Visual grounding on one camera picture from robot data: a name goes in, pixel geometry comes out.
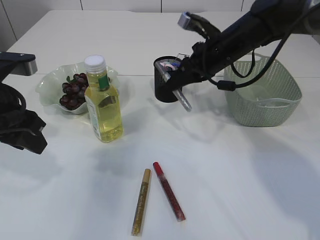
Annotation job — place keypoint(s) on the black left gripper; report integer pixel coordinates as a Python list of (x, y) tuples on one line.
[(22, 130)]

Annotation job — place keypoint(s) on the red glitter pen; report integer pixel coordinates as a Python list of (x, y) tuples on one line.
[(174, 204)]

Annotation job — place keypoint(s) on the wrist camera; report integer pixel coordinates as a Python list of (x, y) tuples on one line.
[(22, 64), (196, 23)]

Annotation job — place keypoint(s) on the yellow tea bottle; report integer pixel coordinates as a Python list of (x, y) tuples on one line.
[(102, 100)]

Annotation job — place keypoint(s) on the green plastic basket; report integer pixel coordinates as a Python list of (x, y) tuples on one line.
[(277, 82)]

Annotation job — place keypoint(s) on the pink scissors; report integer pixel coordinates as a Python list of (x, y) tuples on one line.
[(168, 66)]

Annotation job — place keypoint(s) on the gold glitter pen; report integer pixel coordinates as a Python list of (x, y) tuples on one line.
[(141, 204)]

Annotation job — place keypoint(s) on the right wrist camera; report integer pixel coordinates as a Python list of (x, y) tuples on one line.
[(196, 23)]

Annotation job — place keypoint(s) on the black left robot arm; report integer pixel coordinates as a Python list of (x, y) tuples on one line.
[(11, 99)]

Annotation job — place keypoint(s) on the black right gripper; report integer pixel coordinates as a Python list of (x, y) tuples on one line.
[(207, 59)]

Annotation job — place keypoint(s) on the pale green wavy bowl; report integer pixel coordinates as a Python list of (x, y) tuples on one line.
[(50, 88)]

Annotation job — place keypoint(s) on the blue scissors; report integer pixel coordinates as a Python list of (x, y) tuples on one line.
[(176, 65)]

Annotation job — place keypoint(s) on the purple grape bunch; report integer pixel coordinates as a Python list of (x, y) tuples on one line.
[(74, 89)]

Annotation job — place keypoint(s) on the clear plastic sheet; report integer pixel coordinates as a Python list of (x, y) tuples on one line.
[(273, 103)]

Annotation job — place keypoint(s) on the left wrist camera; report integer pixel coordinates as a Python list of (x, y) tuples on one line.
[(22, 64)]

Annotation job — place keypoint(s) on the black mesh pen holder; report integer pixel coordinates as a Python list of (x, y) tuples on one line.
[(161, 93)]

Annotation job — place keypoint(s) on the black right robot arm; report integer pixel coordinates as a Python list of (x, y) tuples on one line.
[(266, 21)]

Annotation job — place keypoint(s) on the clear plastic ruler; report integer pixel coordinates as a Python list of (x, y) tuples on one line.
[(181, 56)]

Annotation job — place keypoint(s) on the silver glitter pen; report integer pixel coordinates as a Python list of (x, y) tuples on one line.
[(176, 88)]

